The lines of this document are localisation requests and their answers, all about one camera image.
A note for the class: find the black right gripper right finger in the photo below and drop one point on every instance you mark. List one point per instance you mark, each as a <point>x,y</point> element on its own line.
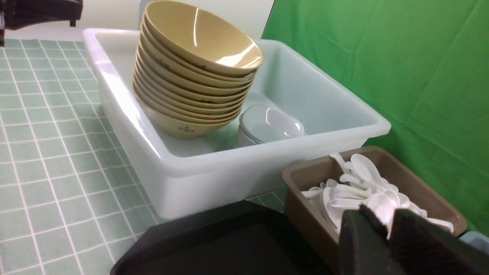
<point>416,247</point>

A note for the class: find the grey robot base frame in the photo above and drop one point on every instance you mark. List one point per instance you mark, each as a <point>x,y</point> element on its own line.
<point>18,14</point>

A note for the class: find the large white plastic tub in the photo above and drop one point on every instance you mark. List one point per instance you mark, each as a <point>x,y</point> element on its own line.
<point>186,176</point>

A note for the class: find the stack of tan bowls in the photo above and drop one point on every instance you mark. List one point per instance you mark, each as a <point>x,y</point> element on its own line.
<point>193,69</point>

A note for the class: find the green backdrop cloth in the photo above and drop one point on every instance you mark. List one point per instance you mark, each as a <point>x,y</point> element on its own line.
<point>424,66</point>

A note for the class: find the black plastic serving tray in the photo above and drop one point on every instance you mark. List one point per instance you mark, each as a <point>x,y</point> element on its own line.
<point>242,238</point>

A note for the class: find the pile of white spoons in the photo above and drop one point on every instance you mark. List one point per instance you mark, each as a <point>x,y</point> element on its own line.
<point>361,184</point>

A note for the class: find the stack of white dishes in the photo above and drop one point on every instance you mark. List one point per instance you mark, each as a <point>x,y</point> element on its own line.
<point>261,124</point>

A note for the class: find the blue plastic chopstick bin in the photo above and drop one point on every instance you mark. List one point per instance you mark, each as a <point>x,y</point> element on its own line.
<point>476,240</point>

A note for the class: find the brown plastic spoon bin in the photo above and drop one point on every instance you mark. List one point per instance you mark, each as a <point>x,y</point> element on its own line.
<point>319,233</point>

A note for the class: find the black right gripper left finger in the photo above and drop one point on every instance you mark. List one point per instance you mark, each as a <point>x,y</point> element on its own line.
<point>363,244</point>

